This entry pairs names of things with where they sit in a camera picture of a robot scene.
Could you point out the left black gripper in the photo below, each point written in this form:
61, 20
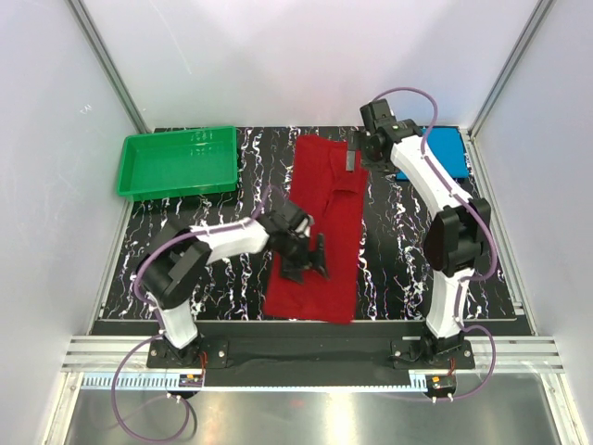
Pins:
313, 260

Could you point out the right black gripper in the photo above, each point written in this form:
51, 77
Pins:
351, 151

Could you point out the red t shirt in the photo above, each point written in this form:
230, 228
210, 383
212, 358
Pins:
323, 187

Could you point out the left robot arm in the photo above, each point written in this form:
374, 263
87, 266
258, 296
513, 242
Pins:
167, 275

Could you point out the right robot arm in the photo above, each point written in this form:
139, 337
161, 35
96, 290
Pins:
459, 232

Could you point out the folded blue t shirt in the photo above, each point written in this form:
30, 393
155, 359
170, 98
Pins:
447, 147

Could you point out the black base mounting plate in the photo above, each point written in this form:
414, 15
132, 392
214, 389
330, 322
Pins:
308, 355

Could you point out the green plastic tray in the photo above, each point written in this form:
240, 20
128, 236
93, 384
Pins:
181, 163

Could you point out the left small connector board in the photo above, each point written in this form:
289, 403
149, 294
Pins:
191, 380

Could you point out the small connector board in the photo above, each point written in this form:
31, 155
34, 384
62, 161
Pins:
191, 380
442, 383

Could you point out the right small connector board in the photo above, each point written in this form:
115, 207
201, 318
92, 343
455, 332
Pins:
442, 383

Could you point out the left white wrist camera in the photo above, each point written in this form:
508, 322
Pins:
304, 227

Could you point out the right aluminium corner post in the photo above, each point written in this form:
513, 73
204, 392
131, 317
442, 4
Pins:
527, 35

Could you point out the aluminium corner post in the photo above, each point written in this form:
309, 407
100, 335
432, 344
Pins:
527, 35
94, 39

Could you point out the left aluminium corner post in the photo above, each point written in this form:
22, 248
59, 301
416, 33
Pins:
94, 39

